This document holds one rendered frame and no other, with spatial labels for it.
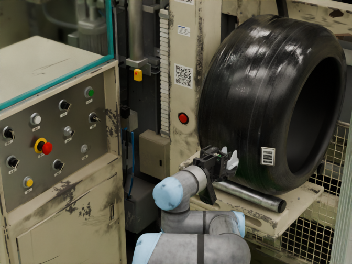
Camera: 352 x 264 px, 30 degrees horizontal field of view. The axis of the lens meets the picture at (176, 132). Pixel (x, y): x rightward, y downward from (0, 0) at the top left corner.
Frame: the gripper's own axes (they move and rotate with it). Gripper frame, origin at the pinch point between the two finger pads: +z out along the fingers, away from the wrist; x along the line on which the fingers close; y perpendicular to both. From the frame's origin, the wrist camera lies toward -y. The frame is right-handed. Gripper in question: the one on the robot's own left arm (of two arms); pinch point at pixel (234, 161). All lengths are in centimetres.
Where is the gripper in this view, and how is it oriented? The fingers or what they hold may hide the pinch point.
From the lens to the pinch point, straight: 195.3
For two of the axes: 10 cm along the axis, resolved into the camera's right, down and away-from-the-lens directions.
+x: -8.0, -2.9, 5.2
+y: 0.7, -9.2, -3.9
